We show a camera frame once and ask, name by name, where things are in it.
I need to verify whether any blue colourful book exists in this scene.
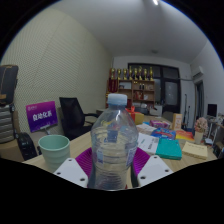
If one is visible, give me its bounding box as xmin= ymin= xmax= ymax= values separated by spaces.
xmin=150 ymin=127 xmax=177 ymax=140

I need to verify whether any white book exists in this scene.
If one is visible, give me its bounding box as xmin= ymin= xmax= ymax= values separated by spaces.
xmin=137 ymin=132 xmax=160 ymax=155

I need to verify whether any wooden side desk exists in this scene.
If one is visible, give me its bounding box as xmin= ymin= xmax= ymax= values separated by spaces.
xmin=206 ymin=114 xmax=224 ymax=158

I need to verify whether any clear plastic water bottle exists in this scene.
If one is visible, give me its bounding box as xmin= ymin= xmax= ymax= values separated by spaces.
xmin=90 ymin=93 xmax=139 ymax=191

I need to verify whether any pink flower bouquet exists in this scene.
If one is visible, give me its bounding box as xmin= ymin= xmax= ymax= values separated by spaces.
xmin=194 ymin=116 xmax=209 ymax=145

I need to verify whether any pale yellow book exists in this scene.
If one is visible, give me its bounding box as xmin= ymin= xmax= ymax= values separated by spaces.
xmin=181 ymin=140 xmax=209 ymax=161

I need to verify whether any wooden shelf unit with trophies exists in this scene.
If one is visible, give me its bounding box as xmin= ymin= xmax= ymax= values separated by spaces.
xmin=108 ymin=65 xmax=156 ymax=113

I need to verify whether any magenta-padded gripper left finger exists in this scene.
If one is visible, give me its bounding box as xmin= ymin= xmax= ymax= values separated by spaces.
xmin=53 ymin=147 xmax=94 ymax=189

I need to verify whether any black office chair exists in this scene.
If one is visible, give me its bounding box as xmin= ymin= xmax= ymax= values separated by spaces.
xmin=59 ymin=96 xmax=99 ymax=141

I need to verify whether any dark brown suitcase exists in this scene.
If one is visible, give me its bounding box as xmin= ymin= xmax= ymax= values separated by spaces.
xmin=0 ymin=64 xmax=19 ymax=106

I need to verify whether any black computer monitor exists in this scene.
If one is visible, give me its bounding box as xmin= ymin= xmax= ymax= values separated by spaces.
xmin=206 ymin=103 xmax=218 ymax=118

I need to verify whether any grey ribbed suitcase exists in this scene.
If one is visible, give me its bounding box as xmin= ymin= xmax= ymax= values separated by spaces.
xmin=0 ymin=104 xmax=16 ymax=144

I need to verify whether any pale green ribbed cup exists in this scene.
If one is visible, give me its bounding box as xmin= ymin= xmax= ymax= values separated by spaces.
xmin=37 ymin=134 xmax=71 ymax=173

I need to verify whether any black framed window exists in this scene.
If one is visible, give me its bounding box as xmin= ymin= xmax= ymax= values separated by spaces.
xmin=127 ymin=62 xmax=183 ymax=114

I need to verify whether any yellow gift box red ribbon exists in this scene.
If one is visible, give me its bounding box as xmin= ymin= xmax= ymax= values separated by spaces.
xmin=128 ymin=106 xmax=145 ymax=126

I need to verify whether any purple sign board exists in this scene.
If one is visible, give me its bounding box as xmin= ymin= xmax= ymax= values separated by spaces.
xmin=25 ymin=100 xmax=59 ymax=133

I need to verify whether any white air conditioner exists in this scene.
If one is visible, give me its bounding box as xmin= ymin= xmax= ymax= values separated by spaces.
xmin=190 ymin=65 xmax=205 ymax=81

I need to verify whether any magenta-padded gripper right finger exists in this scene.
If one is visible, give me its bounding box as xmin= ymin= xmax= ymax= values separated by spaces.
xmin=130 ymin=147 xmax=175 ymax=188

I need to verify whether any teal book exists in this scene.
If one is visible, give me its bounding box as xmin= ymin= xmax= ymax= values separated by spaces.
xmin=155 ymin=137 xmax=183 ymax=161

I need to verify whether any orange book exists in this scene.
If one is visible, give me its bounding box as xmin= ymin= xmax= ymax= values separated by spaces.
xmin=175 ymin=129 xmax=195 ymax=142

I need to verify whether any orange carton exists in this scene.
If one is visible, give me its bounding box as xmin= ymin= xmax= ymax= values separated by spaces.
xmin=171 ymin=112 xmax=184 ymax=131

